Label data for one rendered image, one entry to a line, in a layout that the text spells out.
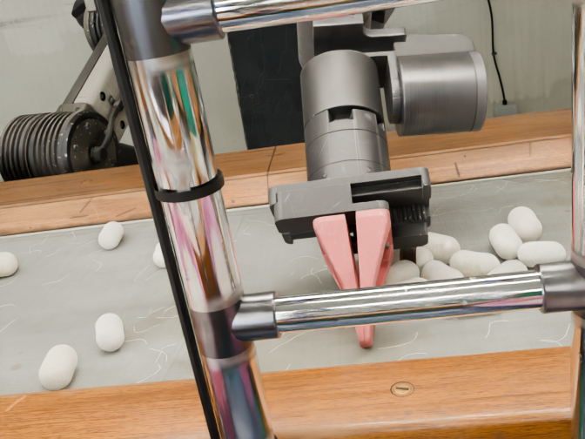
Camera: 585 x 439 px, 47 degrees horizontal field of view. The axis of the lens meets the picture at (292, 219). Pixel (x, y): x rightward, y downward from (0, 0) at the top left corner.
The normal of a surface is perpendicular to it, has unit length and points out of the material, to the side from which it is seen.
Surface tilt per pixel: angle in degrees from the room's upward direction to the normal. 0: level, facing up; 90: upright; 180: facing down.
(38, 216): 45
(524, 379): 0
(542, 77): 90
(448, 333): 0
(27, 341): 0
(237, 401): 90
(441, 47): 39
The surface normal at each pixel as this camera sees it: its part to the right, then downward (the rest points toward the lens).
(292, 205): -0.17, -0.43
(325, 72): -0.41, -0.38
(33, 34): -0.16, 0.41
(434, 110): 0.02, 0.56
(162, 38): 0.38, 0.31
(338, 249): -0.14, -0.07
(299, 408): -0.16, -0.91
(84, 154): 0.92, -0.02
